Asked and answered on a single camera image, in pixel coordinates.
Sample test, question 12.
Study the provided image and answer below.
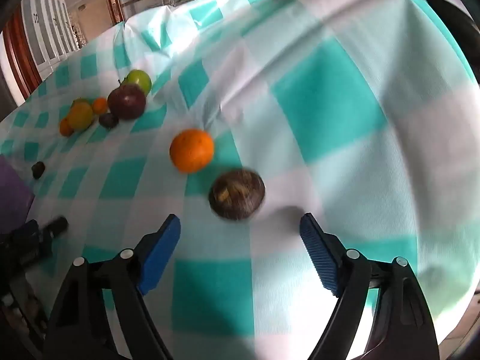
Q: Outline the large orange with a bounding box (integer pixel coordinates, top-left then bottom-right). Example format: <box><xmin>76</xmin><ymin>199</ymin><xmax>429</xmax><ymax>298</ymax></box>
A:
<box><xmin>169</xmin><ymin>129</ymin><xmax>215</xmax><ymax>174</ymax></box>

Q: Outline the small mandarin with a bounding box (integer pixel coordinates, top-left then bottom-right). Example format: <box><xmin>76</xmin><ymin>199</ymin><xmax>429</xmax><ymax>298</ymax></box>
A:
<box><xmin>92</xmin><ymin>97</ymin><xmax>108</xmax><ymax>116</ymax></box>
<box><xmin>58</xmin><ymin>118</ymin><xmax>74</xmax><ymax>137</ymax></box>

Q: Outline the yellow orange citrus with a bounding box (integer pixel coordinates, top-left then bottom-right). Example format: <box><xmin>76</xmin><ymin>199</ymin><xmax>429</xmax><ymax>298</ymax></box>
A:
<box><xmin>67</xmin><ymin>102</ymin><xmax>95</xmax><ymax>131</ymax></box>

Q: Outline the teal white checkered tablecloth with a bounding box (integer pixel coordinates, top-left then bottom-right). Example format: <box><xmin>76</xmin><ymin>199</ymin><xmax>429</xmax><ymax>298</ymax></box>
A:
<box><xmin>1</xmin><ymin>0</ymin><xmax>479</xmax><ymax>359</ymax></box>

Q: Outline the green tomato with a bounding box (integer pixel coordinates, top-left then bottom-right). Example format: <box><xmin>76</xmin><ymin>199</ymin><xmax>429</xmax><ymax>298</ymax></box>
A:
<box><xmin>120</xmin><ymin>69</ymin><xmax>152</xmax><ymax>96</ymax></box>

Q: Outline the green lime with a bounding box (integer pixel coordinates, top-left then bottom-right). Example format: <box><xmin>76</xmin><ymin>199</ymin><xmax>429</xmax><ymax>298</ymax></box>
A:
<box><xmin>72</xmin><ymin>97</ymin><xmax>92</xmax><ymax>107</ymax></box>

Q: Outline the brown passion fruit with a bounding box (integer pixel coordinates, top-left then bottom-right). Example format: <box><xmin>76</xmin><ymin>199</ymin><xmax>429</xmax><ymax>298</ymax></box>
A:
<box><xmin>208</xmin><ymin>168</ymin><xmax>265</xmax><ymax>221</ymax></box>

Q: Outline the purple white storage box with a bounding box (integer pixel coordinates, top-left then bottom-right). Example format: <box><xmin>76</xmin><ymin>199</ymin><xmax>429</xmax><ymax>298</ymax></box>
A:
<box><xmin>0</xmin><ymin>155</ymin><xmax>34</xmax><ymax>235</ymax></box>

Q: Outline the white cabinet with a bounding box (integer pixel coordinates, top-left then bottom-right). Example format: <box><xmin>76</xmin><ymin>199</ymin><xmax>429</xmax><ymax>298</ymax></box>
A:
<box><xmin>20</xmin><ymin>0</ymin><xmax>79</xmax><ymax>80</ymax></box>

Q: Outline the dark passion fruit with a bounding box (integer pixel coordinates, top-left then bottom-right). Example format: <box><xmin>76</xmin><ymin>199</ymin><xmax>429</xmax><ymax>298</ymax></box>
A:
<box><xmin>98</xmin><ymin>113</ymin><xmax>119</xmax><ymax>130</ymax></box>

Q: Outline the dark red apple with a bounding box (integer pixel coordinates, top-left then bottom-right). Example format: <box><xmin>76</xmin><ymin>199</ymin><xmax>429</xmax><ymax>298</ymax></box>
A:
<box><xmin>107</xmin><ymin>84</ymin><xmax>146</xmax><ymax>120</ymax></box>

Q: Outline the small dark fruit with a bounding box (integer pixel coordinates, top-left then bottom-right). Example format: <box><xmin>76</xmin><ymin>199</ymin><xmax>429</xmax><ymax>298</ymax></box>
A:
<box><xmin>31</xmin><ymin>161</ymin><xmax>46</xmax><ymax>180</ymax></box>

